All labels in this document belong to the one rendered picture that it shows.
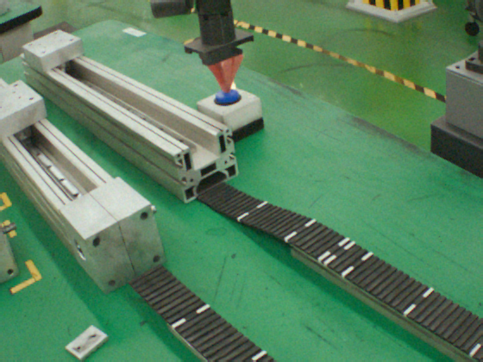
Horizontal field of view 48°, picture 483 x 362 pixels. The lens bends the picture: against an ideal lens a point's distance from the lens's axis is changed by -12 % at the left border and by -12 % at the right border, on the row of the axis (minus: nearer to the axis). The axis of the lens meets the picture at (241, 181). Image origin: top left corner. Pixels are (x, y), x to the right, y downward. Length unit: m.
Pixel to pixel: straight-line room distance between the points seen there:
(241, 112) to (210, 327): 0.46
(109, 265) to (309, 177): 0.34
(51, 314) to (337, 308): 0.37
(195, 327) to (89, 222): 0.20
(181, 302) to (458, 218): 0.39
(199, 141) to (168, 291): 0.31
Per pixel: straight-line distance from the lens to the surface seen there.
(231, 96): 1.03
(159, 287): 0.72
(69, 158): 0.94
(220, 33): 0.97
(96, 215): 0.76
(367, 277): 0.70
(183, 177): 0.90
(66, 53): 1.36
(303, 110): 1.11
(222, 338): 0.65
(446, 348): 0.65
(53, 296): 0.82
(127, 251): 0.77
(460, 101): 1.03
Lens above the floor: 1.29
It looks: 33 degrees down
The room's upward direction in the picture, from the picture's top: 9 degrees counter-clockwise
